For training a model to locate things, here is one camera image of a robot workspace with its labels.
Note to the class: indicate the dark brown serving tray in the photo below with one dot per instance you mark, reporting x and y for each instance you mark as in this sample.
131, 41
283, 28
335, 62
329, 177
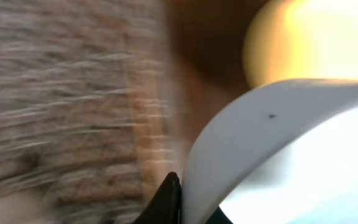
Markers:
207, 37

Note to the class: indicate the grey plastic dish rack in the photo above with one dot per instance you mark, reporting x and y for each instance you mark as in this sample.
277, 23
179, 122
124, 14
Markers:
77, 89

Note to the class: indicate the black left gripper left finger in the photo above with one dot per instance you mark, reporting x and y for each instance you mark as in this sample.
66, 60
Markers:
164, 207

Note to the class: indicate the white plastic bowl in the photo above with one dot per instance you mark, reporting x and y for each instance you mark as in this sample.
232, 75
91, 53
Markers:
282, 153

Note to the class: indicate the yellow plastic plate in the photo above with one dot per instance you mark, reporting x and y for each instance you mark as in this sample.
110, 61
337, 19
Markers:
302, 39

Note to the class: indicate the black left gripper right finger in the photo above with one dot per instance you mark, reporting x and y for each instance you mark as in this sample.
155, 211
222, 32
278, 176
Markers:
218, 217

